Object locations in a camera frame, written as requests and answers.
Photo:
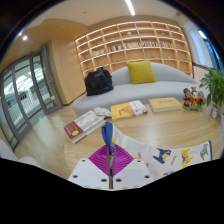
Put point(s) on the red-covered book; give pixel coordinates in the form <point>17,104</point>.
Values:
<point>85,126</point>

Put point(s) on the colourful cartoon figurine set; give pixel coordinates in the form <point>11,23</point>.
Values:
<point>194,99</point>

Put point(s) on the wooden wall shelf unit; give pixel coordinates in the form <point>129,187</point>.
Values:
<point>133,50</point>

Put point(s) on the white curtain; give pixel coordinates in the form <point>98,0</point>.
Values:
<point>196,46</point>

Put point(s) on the dark-framed window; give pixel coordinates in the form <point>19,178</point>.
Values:
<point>211,50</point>

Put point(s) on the black bag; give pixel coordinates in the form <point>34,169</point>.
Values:
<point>98,81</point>

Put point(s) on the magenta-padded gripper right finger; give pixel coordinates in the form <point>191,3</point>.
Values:
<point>133,173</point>

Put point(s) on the small white jar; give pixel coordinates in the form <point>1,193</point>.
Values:
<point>214,112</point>

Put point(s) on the yellow and white book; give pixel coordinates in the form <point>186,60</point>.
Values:
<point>126,110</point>

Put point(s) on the yellow hardcover book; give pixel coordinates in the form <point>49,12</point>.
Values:
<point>165,104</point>

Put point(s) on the white chair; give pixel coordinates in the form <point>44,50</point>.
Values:
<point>13,155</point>

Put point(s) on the round ceiling spotlight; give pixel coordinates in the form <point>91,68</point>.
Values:
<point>24,38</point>

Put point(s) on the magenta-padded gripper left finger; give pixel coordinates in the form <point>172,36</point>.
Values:
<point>86,173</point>

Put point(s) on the grey-framed glass door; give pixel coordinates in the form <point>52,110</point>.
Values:
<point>26,96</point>

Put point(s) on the light grey curved sofa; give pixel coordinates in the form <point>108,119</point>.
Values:
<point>133,91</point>

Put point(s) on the yellow cushion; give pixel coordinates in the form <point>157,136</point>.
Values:
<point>141,71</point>

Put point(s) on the white animal-print towel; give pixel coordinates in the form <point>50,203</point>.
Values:
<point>136,148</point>

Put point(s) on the long ceiling light strip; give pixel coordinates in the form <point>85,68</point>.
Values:
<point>130,7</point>

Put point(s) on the green potted plant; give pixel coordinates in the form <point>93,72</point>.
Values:
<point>215,85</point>

